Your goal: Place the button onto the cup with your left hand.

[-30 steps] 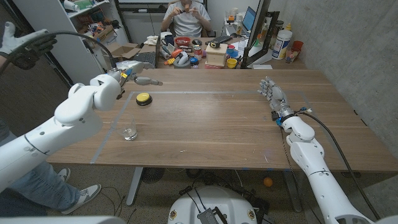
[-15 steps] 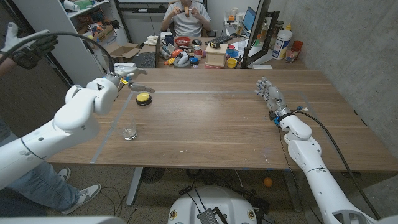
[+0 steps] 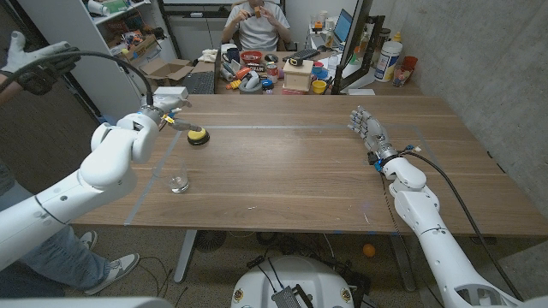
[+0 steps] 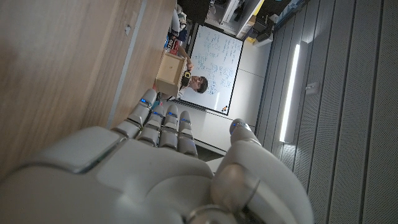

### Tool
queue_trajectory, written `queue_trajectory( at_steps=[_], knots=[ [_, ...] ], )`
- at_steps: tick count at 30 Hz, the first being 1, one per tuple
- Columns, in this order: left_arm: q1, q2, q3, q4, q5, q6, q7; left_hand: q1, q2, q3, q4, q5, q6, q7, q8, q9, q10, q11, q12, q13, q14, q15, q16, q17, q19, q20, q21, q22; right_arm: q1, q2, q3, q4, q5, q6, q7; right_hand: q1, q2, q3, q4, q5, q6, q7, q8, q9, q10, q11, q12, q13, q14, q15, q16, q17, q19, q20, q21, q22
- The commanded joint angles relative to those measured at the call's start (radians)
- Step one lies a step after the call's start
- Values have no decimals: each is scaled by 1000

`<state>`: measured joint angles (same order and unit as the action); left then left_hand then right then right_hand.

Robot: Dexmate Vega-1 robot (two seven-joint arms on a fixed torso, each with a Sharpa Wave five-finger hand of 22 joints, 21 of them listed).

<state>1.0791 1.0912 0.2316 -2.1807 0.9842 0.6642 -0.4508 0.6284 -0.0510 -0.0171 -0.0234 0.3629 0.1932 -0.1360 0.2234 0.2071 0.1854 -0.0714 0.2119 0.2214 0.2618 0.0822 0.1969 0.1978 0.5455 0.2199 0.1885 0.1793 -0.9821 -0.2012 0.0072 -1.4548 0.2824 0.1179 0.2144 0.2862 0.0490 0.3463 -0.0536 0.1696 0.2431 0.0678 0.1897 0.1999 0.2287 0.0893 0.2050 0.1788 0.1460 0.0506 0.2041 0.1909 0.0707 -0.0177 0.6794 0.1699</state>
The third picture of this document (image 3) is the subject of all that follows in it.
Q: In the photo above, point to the yellow cup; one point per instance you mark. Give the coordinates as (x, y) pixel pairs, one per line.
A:
(319, 87)

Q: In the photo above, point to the black round floor fan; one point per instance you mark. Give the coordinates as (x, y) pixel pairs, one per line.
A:
(210, 240)

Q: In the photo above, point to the white shelf unit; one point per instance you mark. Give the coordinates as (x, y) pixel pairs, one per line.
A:
(98, 77)

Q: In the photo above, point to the standing person in jeans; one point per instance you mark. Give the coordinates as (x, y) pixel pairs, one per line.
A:
(64, 261)

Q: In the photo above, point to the white and black tracking glove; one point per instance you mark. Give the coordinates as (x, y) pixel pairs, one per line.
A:
(25, 57)

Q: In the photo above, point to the orange ball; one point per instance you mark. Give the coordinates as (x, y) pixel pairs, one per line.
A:
(369, 250)

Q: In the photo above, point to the white power box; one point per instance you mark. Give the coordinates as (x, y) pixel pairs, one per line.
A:
(171, 90)

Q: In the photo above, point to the black computer mouse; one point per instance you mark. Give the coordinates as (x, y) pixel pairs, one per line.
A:
(271, 57)

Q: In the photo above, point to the open cardboard box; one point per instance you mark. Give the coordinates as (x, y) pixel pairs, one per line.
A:
(164, 68)

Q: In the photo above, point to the dark flat keyboard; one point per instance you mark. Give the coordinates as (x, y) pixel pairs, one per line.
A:
(200, 82)

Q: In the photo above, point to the seated person in grey shirt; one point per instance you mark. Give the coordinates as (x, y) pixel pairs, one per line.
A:
(257, 30)

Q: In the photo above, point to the grey tape dispenser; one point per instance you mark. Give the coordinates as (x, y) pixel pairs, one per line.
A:
(250, 85)

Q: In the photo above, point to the standing person's bare forearm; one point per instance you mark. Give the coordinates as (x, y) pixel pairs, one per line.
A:
(7, 92)

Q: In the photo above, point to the yellow black tape measure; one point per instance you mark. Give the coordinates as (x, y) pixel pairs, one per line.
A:
(295, 61)

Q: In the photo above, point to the clear glass cup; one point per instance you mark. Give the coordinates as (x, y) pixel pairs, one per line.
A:
(179, 184)

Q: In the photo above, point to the white canister with blue label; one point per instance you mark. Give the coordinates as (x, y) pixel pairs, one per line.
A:
(387, 60)

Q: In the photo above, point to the white grey sneaker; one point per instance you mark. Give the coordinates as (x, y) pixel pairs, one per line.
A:
(89, 239)
(115, 269)

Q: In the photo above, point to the white folded cloth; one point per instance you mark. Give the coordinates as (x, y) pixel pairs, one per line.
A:
(208, 55)

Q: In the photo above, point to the printed tin can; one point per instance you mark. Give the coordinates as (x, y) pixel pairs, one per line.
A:
(272, 70)

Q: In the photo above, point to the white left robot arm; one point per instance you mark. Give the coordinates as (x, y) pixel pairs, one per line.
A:
(107, 167)

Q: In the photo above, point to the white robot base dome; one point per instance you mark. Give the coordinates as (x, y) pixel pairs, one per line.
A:
(295, 274)

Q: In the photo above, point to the glass jar with colourful items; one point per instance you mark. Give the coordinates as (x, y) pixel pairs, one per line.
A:
(401, 77)

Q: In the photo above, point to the small wooden drawer box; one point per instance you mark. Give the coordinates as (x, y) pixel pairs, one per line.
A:
(297, 77)

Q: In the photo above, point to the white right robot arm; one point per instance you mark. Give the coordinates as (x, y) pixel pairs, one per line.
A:
(428, 222)

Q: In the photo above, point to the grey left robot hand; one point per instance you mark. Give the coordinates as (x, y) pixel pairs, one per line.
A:
(164, 109)

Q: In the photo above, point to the open laptop with blue screen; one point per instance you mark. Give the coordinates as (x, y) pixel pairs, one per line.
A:
(343, 25)

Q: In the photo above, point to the dark blue mug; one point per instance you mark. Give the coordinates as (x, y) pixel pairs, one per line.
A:
(232, 55)

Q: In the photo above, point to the red bowl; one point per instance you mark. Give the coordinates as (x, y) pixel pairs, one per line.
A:
(251, 57)

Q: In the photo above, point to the orange and yellow tool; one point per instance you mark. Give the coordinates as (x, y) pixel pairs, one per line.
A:
(240, 77)

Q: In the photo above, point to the black monitor on stand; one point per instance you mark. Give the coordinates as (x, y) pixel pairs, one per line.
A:
(355, 34)

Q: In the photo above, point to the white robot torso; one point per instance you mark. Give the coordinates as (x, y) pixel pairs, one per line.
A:
(85, 303)

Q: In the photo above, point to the black computer keyboard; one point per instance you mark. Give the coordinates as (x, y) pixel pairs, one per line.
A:
(301, 54)

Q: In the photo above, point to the red plastic cup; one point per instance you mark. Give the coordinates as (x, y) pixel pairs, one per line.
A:
(410, 63)

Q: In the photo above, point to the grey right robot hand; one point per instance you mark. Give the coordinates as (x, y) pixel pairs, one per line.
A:
(373, 132)

